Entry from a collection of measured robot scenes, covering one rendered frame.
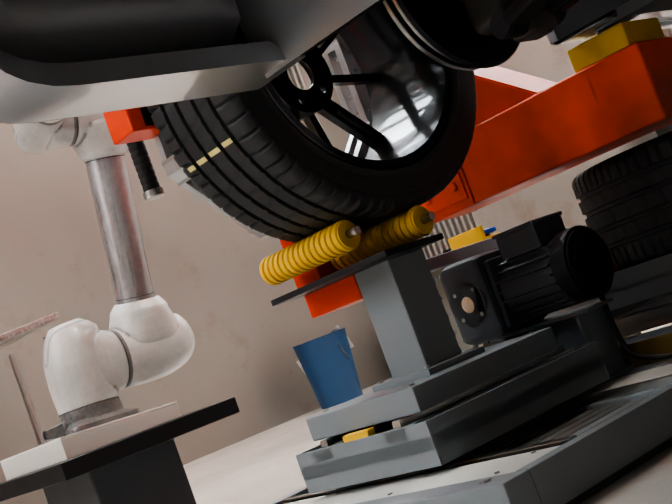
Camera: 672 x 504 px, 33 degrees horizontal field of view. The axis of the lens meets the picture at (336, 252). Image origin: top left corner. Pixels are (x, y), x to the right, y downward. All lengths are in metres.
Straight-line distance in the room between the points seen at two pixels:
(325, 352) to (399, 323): 4.45
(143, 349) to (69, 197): 3.57
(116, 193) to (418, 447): 1.32
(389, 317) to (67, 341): 1.01
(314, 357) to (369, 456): 4.58
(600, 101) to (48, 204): 4.41
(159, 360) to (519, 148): 1.08
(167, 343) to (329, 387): 3.69
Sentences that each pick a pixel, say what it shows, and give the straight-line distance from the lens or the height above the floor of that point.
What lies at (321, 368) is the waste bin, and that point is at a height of 0.23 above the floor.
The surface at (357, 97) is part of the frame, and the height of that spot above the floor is 0.81.
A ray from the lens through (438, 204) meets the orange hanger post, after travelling 2.63.
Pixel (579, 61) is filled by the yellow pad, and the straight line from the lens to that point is 2.37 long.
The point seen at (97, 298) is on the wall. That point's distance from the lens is 6.31.
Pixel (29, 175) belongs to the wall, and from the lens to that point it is 6.36.
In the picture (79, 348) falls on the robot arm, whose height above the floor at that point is 0.54.
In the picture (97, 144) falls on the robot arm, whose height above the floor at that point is 1.01.
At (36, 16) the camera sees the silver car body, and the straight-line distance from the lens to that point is 1.47.
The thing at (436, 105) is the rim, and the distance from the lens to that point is 2.24.
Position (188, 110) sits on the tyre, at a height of 0.80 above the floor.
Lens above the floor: 0.34
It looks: 4 degrees up
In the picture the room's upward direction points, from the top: 20 degrees counter-clockwise
